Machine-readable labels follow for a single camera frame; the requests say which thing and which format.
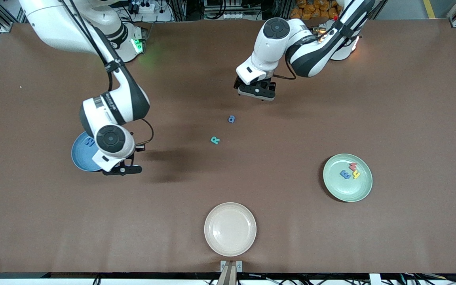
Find blue plate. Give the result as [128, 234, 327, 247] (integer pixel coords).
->
[71, 131, 104, 172]

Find beige plate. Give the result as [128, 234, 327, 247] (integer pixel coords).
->
[204, 202, 257, 257]

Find green plate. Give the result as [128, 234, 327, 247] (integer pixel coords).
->
[323, 153, 373, 203]

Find brown table cover mat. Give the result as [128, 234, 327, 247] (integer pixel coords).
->
[0, 19, 456, 274]

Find dark equipment rack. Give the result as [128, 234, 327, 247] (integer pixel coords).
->
[202, 0, 281, 21]

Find orange snack bags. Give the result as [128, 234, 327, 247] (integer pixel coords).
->
[290, 0, 343, 20]

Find white power strip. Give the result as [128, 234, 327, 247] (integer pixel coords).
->
[127, 0, 156, 14]

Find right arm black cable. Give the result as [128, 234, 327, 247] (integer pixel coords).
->
[60, 0, 154, 148]

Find black table edge rail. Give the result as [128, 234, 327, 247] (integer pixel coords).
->
[0, 272, 456, 280]

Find grey metal mounting bracket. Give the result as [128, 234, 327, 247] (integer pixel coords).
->
[220, 260, 243, 273]

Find beige camera support post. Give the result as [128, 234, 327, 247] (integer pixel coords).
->
[217, 261, 238, 285]

